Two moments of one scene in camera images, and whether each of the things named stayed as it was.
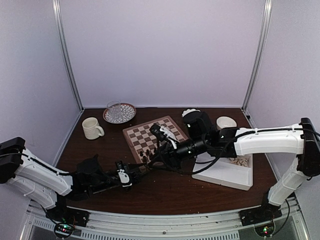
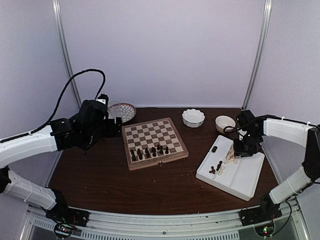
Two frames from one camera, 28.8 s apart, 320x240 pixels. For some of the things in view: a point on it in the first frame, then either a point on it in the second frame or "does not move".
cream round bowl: [224, 121] does not move
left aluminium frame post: [56, 9] does not move
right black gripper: [169, 156] to [238, 151]
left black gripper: [135, 178] to [111, 132]
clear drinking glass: [114, 107] does not move
